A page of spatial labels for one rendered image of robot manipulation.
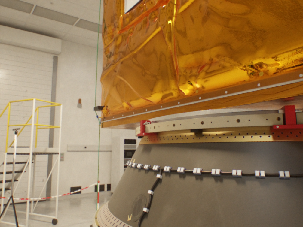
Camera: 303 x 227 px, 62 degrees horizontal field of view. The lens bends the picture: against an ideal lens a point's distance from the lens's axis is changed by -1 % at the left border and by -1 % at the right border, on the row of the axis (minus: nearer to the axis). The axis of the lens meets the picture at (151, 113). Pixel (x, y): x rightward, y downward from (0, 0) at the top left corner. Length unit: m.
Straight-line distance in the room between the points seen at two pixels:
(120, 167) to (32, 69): 4.16
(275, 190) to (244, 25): 0.63
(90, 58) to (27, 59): 2.12
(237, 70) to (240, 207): 0.52
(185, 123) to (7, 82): 7.73
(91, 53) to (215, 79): 8.72
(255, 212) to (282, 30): 0.63
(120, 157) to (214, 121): 7.66
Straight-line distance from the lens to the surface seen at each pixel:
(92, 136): 9.17
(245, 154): 1.08
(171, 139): 1.28
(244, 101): 1.08
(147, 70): 1.57
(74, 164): 8.96
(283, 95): 1.00
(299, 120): 1.11
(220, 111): 1.16
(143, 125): 1.45
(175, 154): 1.21
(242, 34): 1.11
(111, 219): 1.42
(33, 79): 8.77
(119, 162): 8.70
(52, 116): 8.68
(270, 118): 1.09
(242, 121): 1.09
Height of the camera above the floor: 1.58
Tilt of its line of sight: 8 degrees up
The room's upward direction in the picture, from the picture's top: straight up
